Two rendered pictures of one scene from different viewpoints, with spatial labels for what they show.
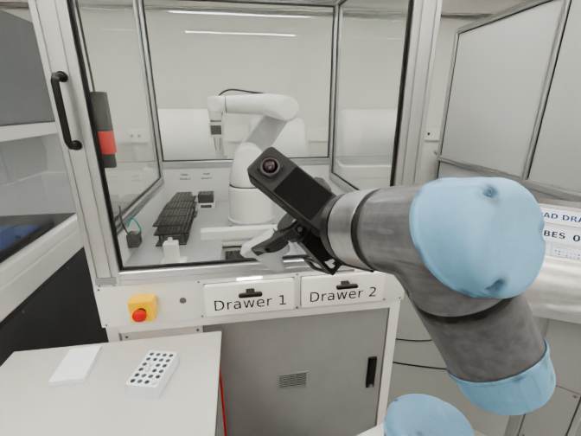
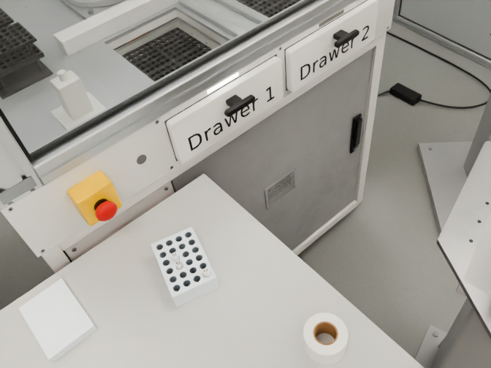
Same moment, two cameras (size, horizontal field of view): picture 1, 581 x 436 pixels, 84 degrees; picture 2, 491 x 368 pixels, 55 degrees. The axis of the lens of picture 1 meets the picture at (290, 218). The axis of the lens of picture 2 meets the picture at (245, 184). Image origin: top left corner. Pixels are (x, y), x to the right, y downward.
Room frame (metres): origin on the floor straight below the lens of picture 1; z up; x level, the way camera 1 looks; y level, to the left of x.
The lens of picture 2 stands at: (0.21, 0.45, 1.53)
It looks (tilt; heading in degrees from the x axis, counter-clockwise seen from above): 49 degrees down; 335
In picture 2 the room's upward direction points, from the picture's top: 9 degrees counter-clockwise
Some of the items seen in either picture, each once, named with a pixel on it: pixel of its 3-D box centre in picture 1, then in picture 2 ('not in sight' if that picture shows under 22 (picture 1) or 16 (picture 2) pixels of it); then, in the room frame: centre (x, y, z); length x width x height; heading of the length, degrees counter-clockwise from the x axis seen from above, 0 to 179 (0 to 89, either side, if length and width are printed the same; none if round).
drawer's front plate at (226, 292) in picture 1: (250, 297); (229, 109); (0.92, 0.13, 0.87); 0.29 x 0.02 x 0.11; 99
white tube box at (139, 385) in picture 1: (153, 373); (184, 265); (0.69, 0.37, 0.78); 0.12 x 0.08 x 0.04; 174
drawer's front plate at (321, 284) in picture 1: (342, 288); (333, 44); (0.96, -0.18, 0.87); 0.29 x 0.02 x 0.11; 99
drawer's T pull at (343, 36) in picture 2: (346, 285); (343, 36); (0.94, -0.18, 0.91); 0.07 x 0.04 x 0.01; 99
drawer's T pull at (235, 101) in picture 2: (250, 292); (236, 103); (0.89, 0.13, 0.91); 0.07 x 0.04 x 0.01; 99
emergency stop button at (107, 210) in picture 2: (139, 315); (104, 209); (0.82, 0.45, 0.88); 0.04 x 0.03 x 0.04; 99
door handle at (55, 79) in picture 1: (65, 112); not in sight; (0.83, 0.55, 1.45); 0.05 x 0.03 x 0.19; 9
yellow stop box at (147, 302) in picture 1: (143, 308); (96, 198); (0.85, 0.45, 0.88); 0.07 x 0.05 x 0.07; 99
